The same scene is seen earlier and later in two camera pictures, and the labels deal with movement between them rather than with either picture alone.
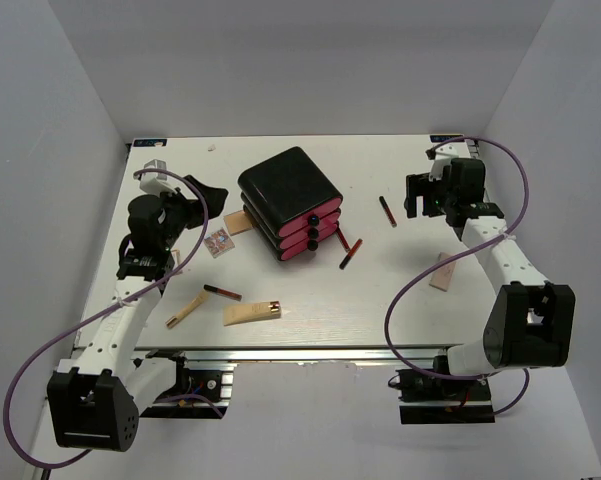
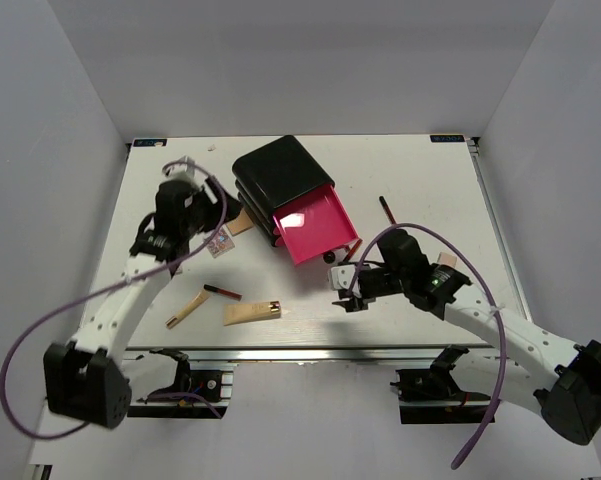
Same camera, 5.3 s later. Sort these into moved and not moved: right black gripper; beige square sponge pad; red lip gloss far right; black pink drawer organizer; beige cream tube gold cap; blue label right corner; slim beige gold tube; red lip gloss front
Moved: right black gripper; black pink drawer organizer
Not moved: slim beige gold tube; red lip gloss front; beige cream tube gold cap; blue label right corner; red lip gloss far right; beige square sponge pad
